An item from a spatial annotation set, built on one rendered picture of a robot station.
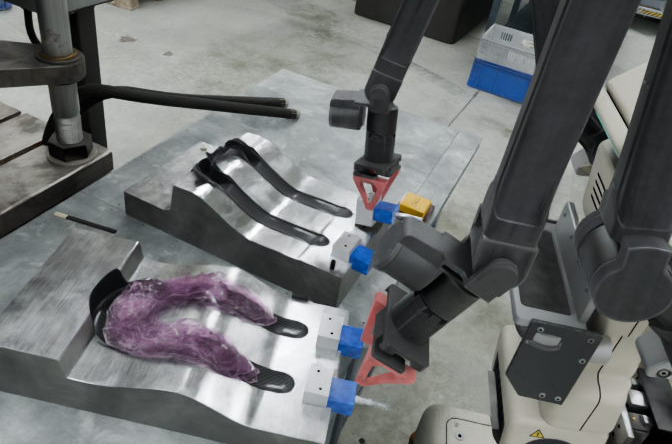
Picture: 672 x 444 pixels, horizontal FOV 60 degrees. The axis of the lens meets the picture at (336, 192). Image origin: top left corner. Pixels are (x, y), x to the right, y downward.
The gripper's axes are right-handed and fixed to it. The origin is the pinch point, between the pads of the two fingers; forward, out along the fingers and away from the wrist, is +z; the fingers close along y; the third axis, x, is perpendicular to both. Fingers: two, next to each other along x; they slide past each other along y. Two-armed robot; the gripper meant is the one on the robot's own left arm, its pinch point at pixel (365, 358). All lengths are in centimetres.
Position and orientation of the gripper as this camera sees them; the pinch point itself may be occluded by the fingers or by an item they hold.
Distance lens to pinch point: 79.7
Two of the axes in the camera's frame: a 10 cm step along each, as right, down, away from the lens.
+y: -1.4, 5.6, -8.2
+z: -5.6, 6.4, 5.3
